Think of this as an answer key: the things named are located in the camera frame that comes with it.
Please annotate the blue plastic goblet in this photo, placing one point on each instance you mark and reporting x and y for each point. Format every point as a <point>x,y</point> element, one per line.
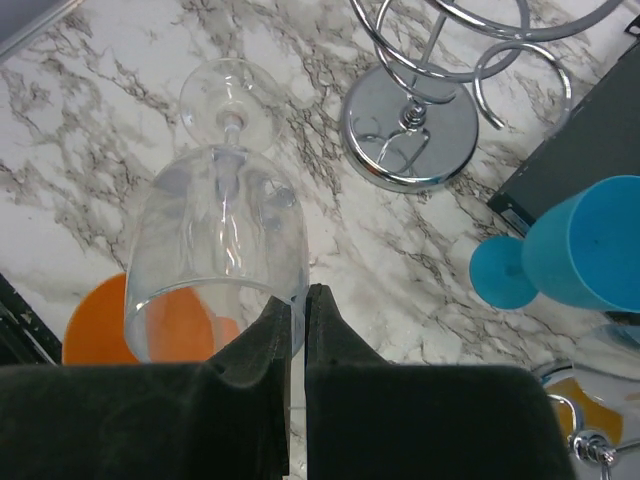
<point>583,252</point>

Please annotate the round ring chrome glass rack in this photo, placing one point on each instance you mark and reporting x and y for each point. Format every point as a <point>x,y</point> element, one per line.
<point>410,125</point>

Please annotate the black front mounting rail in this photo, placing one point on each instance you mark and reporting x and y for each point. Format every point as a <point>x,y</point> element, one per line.
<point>25,339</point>

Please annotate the dark grey tool tray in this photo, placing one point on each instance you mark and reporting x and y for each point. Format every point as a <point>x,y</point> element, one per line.
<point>600,140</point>

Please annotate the clear glass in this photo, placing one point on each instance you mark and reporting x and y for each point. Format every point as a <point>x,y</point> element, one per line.
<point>221,231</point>

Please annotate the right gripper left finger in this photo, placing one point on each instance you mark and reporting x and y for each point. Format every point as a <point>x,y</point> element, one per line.
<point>224,418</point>

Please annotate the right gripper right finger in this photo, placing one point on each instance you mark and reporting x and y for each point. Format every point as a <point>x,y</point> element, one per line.
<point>368,418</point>

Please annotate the scroll arm chrome glass rack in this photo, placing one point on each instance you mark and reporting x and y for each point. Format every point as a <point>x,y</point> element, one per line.
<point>603,443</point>

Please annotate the orange plastic goblet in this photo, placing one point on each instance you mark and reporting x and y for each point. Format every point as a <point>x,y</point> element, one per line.
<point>115,325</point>

